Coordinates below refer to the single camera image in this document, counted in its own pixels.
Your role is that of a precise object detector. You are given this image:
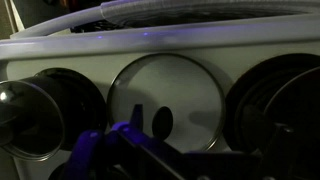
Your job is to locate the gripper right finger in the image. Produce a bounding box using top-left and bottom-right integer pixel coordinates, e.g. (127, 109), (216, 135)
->
(244, 122), (303, 180)

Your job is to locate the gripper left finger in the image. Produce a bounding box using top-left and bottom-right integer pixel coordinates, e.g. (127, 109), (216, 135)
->
(63, 103), (188, 180)

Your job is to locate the black stove burner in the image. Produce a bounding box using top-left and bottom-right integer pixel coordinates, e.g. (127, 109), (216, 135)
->
(223, 53), (320, 155)
(34, 67), (108, 152)

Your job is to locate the white electric stove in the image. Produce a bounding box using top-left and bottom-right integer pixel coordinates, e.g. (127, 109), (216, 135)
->
(0, 14), (320, 180)

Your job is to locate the small black frying pan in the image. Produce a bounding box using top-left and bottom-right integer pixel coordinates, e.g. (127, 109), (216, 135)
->
(263, 65), (320, 180)

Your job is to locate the small dark saucepan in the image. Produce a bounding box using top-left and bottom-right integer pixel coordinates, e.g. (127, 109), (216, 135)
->
(0, 75), (68, 162)

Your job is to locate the glass pan lid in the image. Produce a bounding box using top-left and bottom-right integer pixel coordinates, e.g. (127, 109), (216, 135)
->
(107, 52), (227, 153)

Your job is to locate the white oven door handle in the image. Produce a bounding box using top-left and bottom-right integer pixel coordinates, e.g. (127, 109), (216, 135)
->
(9, 4), (108, 40)

